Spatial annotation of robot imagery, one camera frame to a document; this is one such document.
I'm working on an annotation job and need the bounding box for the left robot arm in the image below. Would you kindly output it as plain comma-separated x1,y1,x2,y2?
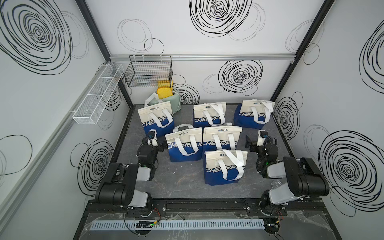
95,132,167,211

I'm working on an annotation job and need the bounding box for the white wire shelf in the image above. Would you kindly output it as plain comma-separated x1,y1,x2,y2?
73,63,124,125

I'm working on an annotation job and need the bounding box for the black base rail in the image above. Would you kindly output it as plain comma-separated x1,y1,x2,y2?
125,197,289,217

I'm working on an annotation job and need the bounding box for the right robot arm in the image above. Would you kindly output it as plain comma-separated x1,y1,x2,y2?
245,131,330,215

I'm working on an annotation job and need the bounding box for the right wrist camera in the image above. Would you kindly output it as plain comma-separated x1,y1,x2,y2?
257,130,268,147

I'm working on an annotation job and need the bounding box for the clear plastic cup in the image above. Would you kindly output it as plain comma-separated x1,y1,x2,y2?
271,179,285,189

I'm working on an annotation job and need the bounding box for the black wire basket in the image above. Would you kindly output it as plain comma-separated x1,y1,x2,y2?
124,55,173,88

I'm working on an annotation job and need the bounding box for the takeout bag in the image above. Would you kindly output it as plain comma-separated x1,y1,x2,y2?
204,150,248,186
165,124,203,163
202,125,243,152
138,102,175,137
234,99,275,130
193,102,227,128

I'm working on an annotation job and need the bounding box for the grey cable duct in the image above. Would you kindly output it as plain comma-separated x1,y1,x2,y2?
90,219,265,231

